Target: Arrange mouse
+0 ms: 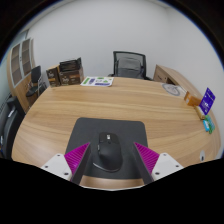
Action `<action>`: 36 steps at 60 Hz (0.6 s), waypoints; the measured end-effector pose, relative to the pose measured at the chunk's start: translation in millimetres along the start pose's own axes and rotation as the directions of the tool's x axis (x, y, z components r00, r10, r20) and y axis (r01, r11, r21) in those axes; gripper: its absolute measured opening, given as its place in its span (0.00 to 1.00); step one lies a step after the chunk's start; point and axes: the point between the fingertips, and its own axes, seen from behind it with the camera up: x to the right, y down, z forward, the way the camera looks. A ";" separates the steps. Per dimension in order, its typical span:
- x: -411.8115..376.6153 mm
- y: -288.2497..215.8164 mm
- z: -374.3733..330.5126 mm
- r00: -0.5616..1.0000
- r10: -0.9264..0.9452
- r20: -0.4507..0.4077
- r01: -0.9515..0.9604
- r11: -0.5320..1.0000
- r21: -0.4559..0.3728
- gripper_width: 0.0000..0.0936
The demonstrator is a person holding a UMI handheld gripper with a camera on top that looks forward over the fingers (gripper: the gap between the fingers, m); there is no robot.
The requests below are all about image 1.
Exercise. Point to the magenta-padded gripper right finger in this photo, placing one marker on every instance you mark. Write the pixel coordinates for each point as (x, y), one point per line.
(146, 158)

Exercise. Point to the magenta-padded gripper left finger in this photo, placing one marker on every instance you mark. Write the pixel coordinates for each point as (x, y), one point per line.
(77, 158)

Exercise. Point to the black computer mouse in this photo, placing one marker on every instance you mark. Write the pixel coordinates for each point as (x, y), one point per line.
(108, 151)

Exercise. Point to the dark grey mouse pad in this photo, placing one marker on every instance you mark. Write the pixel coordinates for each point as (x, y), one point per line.
(110, 126)

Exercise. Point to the small blue box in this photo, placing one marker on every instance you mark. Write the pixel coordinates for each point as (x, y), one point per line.
(206, 126)

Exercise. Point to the small tan box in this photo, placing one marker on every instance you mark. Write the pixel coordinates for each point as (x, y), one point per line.
(199, 113)

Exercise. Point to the green flat box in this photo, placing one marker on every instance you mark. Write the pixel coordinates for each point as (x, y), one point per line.
(211, 125)

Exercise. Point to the orange-brown cardboard box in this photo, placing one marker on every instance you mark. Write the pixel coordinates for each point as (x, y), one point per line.
(191, 99)

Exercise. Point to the black padded office chair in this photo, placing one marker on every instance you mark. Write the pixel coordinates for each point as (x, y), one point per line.
(10, 126)

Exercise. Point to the white and green leaflet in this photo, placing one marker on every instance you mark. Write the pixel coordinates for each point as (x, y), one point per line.
(97, 81)

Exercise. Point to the large brown printed box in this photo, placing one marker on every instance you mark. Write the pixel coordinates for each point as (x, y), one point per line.
(71, 78)

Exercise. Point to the purple standing card package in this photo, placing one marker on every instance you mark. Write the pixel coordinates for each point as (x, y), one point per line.
(207, 100)

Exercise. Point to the small brown printed box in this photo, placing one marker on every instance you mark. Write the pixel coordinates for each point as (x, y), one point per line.
(52, 76)

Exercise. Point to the wooden side desk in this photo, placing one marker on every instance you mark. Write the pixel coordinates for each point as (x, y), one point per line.
(171, 75)

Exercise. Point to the black visitor chair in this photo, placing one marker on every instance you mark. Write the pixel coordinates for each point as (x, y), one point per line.
(35, 81)

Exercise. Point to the black mesh office chair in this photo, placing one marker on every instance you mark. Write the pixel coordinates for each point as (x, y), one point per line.
(129, 66)

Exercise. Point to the black printed box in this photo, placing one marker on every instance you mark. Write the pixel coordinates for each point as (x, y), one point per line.
(70, 64)

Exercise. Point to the wooden shelf unit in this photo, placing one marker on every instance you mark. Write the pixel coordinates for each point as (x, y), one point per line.
(19, 66)

